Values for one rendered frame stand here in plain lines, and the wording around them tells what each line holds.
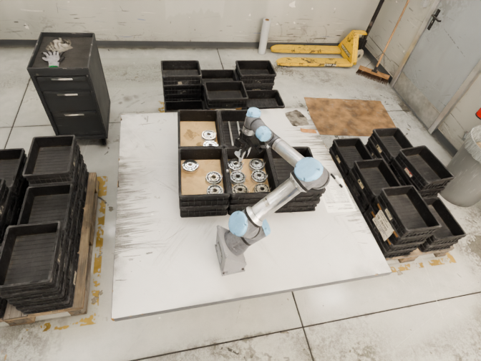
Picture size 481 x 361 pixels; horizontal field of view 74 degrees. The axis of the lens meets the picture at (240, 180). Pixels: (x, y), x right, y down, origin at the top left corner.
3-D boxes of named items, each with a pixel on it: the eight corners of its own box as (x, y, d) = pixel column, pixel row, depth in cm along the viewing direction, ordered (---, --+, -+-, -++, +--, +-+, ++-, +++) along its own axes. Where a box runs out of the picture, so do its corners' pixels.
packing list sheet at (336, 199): (358, 210, 218) (358, 210, 218) (328, 214, 213) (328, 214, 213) (340, 175, 238) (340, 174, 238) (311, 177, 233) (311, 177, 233)
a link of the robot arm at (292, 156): (340, 181, 157) (278, 132, 185) (333, 175, 148) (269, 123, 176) (324, 198, 159) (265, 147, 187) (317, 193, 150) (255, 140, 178)
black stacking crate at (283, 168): (320, 202, 205) (326, 191, 196) (276, 204, 200) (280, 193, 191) (304, 158, 230) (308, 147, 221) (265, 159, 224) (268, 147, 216)
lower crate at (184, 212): (227, 216, 203) (229, 205, 194) (180, 219, 197) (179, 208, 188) (221, 170, 228) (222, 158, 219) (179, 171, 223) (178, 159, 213)
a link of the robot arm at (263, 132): (277, 137, 171) (268, 124, 177) (268, 128, 162) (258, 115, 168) (266, 147, 173) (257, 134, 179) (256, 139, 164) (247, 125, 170)
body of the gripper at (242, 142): (240, 140, 194) (245, 124, 185) (252, 147, 192) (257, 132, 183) (233, 145, 189) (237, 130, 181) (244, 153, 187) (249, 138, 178)
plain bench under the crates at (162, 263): (348, 310, 244) (392, 272, 191) (131, 352, 209) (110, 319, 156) (288, 160, 342) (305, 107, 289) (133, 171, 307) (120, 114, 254)
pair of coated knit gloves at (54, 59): (62, 67, 258) (61, 64, 255) (36, 68, 254) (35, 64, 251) (66, 51, 273) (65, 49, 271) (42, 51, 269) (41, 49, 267)
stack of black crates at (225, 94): (237, 115, 358) (242, 80, 324) (243, 133, 340) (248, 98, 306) (202, 117, 350) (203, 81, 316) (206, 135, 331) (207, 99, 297)
